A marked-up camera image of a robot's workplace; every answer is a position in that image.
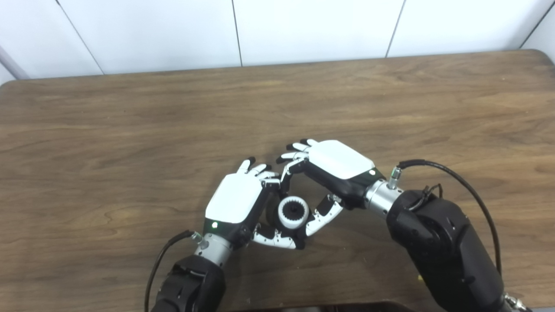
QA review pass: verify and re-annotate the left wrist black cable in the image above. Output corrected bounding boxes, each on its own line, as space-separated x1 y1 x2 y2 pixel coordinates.
144 230 202 312

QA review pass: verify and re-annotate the thin black looped wire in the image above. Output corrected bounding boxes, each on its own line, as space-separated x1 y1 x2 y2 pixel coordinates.
408 183 443 211

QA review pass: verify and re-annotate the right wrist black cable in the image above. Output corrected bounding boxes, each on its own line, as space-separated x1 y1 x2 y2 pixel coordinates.
388 159 503 276

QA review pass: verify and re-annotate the grey wall corner strip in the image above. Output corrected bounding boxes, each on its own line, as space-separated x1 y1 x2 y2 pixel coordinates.
0 45 30 80

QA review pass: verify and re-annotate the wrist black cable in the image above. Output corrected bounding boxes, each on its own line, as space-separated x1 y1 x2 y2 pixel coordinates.
144 230 202 312
388 159 503 276

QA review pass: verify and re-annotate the round black gear part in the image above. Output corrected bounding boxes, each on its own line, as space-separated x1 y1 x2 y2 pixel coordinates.
265 191 311 243

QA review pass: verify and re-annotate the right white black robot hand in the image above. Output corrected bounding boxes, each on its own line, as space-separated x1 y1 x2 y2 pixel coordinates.
276 139 386 237

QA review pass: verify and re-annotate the white plastic ring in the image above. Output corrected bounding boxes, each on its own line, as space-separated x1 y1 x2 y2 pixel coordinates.
277 196 310 230

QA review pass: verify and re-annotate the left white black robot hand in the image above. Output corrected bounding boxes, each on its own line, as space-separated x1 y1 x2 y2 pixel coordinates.
203 157 306 250

